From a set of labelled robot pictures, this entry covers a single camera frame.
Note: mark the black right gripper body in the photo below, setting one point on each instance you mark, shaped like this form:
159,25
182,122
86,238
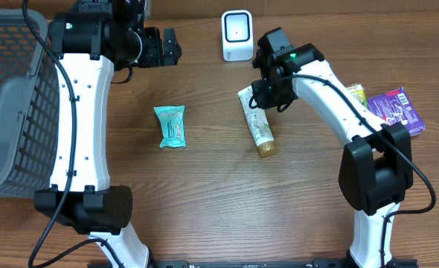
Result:
275,96

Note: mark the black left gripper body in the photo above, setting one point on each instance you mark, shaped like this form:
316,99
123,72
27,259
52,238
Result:
169,46

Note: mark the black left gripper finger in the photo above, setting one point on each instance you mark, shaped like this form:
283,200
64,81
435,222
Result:
171,57
170,40

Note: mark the white Pantene tube gold cap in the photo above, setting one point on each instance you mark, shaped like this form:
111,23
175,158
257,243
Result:
258,124

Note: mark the teal wet wipes packet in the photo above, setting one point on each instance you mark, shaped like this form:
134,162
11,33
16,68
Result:
171,119

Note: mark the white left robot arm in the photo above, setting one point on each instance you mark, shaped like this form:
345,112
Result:
88,45

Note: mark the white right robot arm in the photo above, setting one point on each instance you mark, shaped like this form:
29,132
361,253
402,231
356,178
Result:
374,173

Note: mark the white barcode scanner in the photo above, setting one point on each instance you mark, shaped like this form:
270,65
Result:
237,35

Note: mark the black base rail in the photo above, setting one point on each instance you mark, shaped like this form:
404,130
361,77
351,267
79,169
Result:
317,263

